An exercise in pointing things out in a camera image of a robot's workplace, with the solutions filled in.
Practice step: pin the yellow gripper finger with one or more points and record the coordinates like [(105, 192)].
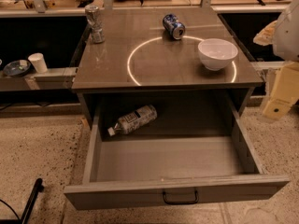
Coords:
[(282, 91)]

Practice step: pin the clear plastic bottle white cap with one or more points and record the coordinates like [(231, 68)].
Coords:
[(134, 120)]

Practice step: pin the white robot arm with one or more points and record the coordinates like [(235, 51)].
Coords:
[(286, 35)]

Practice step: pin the grey cabinet with glossy top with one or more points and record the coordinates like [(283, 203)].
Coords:
[(138, 54)]

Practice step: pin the open grey drawer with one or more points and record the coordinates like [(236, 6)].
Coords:
[(197, 143)]

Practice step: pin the white ceramic bowl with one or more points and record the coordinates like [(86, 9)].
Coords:
[(215, 54)]

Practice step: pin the blue soda can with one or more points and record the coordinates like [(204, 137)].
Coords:
[(173, 26)]

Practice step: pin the crushed silver can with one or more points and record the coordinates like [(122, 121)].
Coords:
[(93, 16)]

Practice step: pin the low side shelf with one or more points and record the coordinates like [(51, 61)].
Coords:
[(53, 79)]

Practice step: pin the white paper cup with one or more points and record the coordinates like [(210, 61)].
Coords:
[(38, 62)]

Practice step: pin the black metal leg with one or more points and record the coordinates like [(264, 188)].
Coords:
[(37, 188)]

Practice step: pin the dark round plate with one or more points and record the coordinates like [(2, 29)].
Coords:
[(17, 68)]

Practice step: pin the black drawer handle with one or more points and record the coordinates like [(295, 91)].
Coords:
[(181, 198)]

